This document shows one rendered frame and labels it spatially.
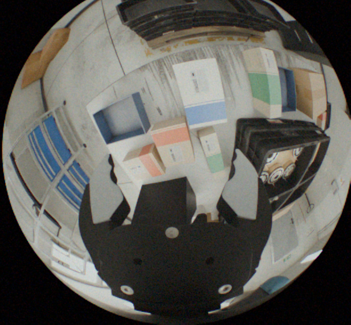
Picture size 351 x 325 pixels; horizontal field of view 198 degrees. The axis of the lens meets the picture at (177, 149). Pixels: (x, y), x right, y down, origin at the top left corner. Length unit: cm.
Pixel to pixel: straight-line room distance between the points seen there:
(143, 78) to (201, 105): 23
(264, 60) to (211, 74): 19
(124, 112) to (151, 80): 16
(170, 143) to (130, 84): 27
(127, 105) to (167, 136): 20
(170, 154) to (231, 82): 35
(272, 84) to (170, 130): 37
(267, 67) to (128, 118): 53
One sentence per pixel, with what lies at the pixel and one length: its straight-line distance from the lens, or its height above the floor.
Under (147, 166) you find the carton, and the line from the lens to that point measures 49.
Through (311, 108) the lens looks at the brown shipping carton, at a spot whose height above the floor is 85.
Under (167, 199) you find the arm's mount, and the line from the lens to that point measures 57.
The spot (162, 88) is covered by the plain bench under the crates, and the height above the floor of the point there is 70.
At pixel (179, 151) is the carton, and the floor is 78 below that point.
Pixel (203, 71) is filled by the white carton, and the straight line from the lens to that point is 33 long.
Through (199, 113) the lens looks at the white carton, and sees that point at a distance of 35.
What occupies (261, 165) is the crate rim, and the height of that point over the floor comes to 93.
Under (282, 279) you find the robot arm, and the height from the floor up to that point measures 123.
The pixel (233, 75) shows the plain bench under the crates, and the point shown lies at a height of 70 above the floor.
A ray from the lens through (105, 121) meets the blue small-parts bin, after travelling 55.
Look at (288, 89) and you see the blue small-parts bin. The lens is 64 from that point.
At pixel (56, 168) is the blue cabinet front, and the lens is 174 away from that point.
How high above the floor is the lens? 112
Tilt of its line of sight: 55 degrees down
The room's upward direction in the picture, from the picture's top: 175 degrees counter-clockwise
